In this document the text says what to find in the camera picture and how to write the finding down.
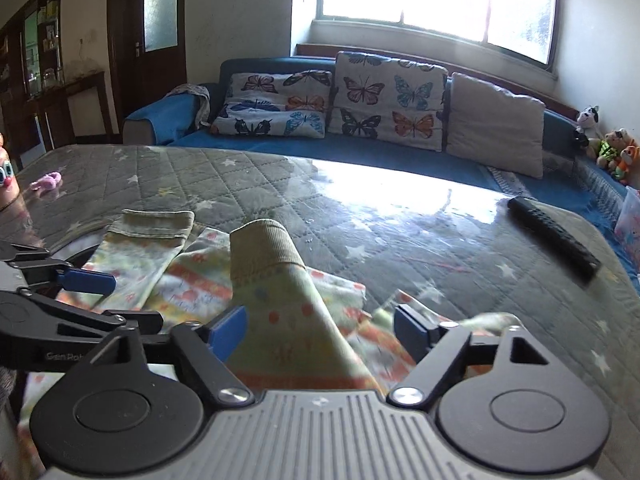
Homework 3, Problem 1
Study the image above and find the floral green baby garment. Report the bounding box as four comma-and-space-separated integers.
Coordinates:
18, 209, 507, 480

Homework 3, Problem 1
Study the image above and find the black white plush cow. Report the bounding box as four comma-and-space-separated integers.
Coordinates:
574, 105, 603, 160

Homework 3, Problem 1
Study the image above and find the dark wooden door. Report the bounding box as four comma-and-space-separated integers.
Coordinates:
106, 0, 186, 127

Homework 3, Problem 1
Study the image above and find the small pink toy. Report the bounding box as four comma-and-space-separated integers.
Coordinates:
29, 171, 62, 192

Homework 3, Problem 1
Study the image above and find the clear plastic storage box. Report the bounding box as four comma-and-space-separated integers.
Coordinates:
614, 185, 640, 269

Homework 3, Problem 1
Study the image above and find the plain beige cushion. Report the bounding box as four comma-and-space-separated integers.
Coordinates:
446, 73, 546, 179

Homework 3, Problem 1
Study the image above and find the low butterfly print cushion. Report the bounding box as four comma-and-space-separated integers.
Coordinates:
210, 70, 333, 139

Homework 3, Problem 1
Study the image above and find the blue sofa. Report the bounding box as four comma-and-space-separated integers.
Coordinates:
122, 96, 639, 284

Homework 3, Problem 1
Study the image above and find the tall butterfly print cushion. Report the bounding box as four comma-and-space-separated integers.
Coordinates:
328, 51, 449, 152

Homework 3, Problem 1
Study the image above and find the orange plush fox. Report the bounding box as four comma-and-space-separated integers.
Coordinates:
612, 143, 639, 185

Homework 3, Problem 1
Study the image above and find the brown plush dog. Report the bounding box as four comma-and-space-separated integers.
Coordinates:
597, 128, 636, 171

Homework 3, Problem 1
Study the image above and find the grey cloth on armrest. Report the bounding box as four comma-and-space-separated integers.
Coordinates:
166, 82, 212, 127

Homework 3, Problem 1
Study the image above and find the black remote control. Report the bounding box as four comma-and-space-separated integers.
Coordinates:
506, 196, 601, 283

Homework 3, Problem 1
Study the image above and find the pink cartoon bottle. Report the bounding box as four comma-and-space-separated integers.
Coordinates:
0, 134, 21, 209

